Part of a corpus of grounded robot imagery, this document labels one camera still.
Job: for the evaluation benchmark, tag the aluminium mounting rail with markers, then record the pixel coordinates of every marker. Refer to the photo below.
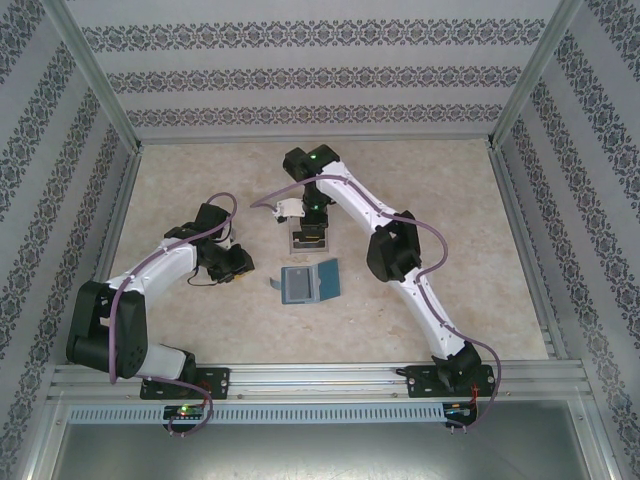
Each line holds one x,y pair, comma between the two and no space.
320,382

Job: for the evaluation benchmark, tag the aluminium frame post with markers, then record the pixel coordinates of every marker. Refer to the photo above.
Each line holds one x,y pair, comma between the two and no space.
540,70
90,70

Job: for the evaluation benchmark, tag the circuit board with green light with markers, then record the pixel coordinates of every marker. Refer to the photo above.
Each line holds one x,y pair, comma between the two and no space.
182,411

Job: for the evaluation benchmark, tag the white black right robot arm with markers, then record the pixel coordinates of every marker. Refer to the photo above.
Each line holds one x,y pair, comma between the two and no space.
350,192

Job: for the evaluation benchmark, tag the blue leather card holder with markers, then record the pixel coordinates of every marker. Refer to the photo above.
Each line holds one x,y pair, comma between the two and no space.
330,277

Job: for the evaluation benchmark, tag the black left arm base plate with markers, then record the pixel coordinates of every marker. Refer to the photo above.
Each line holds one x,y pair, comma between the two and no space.
215,382

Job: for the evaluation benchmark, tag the small circuit board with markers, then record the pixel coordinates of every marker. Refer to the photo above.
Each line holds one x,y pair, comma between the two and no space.
460,410

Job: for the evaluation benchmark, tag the clear acrylic card box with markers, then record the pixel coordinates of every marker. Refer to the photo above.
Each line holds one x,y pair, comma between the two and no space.
312,242

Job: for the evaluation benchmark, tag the aluminium table back rail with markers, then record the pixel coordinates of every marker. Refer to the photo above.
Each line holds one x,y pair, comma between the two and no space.
315,137

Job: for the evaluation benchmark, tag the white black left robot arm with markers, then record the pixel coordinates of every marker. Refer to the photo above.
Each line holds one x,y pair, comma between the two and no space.
160,260

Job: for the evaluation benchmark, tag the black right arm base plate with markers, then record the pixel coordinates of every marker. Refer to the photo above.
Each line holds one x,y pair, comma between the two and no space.
420,382

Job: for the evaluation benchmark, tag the aluminium table side rail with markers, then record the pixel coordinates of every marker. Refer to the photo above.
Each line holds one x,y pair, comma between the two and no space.
511,200
121,200

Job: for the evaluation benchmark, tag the grey metal sheet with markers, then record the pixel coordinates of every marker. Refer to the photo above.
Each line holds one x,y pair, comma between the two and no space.
320,450

